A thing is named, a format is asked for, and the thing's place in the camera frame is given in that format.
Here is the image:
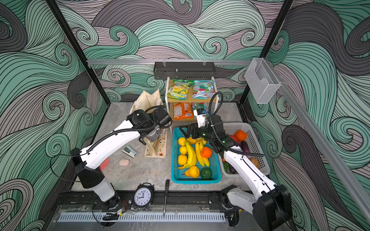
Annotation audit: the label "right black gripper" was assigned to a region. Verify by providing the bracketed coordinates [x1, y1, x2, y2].
[181, 121, 218, 143]

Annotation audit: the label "small yellow pear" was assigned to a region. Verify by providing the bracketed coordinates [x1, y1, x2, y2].
[200, 138, 207, 145]

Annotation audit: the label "wrinkled yellow fruit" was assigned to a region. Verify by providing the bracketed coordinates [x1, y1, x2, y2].
[187, 137, 198, 144]

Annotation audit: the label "cream canvas grocery bag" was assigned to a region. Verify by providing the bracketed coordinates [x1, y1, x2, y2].
[129, 89, 168, 158]

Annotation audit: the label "large yellow banana bunch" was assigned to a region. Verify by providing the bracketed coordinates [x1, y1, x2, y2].
[178, 141, 196, 169]

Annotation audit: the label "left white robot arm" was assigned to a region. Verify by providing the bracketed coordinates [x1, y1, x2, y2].
[70, 105, 172, 208]

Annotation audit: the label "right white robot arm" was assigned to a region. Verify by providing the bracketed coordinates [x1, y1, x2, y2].
[179, 115, 293, 231]

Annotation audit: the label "green Fox's candy bag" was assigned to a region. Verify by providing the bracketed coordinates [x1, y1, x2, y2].
[191, 102, 209, 118]

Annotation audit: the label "orange Fox's candy bag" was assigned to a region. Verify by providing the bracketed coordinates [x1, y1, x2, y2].
[173, 103, 194, 120]

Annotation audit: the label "red green candy bag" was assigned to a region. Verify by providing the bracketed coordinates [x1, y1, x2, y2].
[192, 80, 215, 99]

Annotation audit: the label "yellow green candy bag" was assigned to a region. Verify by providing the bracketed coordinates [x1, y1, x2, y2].
[167, 80, 194, 100]

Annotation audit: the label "small yellow banana bunch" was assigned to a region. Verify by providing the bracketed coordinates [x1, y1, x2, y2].
[195, 141, 211, 167]

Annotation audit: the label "orange tangerine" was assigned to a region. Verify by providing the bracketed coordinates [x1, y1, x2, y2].
[201, 146, 213, 158]

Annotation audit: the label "red tomato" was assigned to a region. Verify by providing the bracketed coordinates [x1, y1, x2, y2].
[230, 135, 239, 143]

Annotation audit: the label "orange bell pepper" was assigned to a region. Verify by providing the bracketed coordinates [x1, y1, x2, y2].
[234, 130, 248, 141]

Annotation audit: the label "white wooden two-tier shelf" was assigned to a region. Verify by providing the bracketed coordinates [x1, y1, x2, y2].
[165, 77, 221, 122]

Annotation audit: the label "yellow lemon top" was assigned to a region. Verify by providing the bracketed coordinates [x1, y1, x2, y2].
[178, 137, 187, 146]

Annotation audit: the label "yellow lemon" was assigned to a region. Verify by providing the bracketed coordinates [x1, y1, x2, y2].
[179, 145, 188, 155]
[178, 137, 187, 146]

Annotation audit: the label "white grey stapler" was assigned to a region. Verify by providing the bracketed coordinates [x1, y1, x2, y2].
[121, 145, 137, 158]

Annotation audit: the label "purple eggplant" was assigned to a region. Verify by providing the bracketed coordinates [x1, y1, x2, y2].
[240, 141, 251, 155]

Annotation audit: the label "yellow lemon middle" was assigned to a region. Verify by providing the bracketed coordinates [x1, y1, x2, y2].
[179, 145, 188, 155]

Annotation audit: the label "dark green cucumber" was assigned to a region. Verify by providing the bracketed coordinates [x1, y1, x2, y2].
[223, 162, 238, 175]

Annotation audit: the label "yellow orange bottom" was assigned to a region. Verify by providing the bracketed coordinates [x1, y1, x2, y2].
[178, 155, 188, 166]

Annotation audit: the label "green avocado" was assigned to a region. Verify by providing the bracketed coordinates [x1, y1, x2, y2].
[200, 167, 212, 181]

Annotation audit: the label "yellow pear front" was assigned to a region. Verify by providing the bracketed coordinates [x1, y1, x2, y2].
[184, 166, 200, 179]

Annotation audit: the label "white plastic vegetable basket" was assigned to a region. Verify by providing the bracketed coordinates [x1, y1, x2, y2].
[224, 122, 270, 176]

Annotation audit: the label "pink round sponge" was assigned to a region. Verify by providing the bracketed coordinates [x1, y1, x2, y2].
[119, 159, 130, 167]

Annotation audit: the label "brown potato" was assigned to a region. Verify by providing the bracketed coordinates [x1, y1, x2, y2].
[250, 158, 260, 169]

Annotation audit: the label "teal plastic fruit basket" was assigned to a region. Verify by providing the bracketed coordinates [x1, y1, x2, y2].
[171, 128, 221, 184]

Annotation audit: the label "pink plastic scoop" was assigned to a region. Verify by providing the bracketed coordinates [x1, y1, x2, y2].
[100, 158, 109, 171]

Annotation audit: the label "black alarm clock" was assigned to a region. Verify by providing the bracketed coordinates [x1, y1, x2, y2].
[133, 182, 155, 210]

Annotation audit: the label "black metal wall tray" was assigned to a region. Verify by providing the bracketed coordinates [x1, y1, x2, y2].
[153, 61, 216, 80]

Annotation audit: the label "black handled screwdriver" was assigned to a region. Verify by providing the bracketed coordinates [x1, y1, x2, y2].
[163, 179, 170, 216]

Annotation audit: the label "clear plastic wall holder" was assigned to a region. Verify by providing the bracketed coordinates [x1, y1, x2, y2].
[244, 58, 281, 104]

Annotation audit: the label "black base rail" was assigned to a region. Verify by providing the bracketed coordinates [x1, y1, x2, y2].
[56, 189, 236, 211]

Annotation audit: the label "white slotted cable duct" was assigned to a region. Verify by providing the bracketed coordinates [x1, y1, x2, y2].
[57, 212, 226, 223]

